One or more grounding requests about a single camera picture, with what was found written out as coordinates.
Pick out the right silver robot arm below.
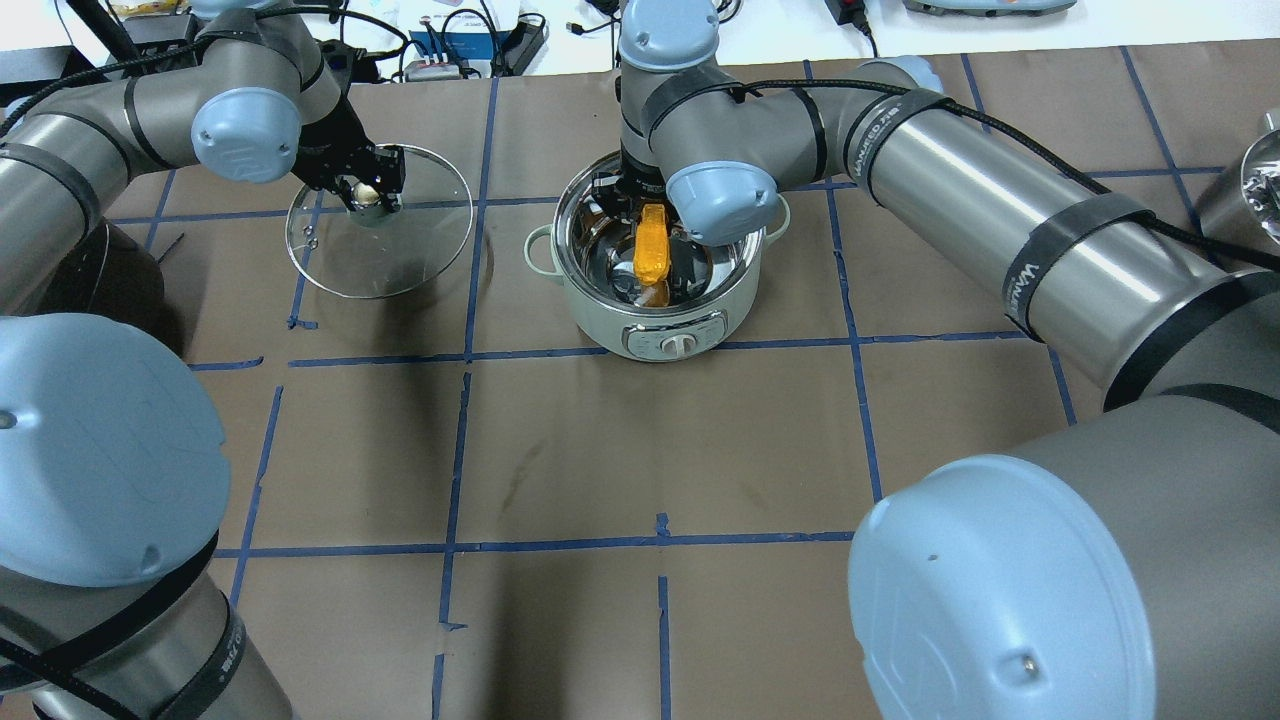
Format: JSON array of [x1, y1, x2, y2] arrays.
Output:
[[618, 1, 1279, 719]]

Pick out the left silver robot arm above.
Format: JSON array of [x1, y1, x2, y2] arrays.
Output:
[[3, 1, 404, 719]]

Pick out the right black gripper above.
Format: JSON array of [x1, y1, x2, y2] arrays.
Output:
[[591, 150, 710, 293]]

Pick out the pale green electric pot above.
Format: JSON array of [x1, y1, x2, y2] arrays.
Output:
[[522, 152, 791, 363]]

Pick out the black power adapter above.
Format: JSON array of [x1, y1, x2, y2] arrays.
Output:
[[824, 0, 869, 31]]

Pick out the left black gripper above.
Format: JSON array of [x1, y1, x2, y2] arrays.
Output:
[[294, 95, 407, 214]]

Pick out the yellow corn cob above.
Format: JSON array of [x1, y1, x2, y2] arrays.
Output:
[[634, 202, 671, 286]]

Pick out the glass pot lid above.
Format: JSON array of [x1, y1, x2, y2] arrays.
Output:
[[285, 143, 476, 299]]

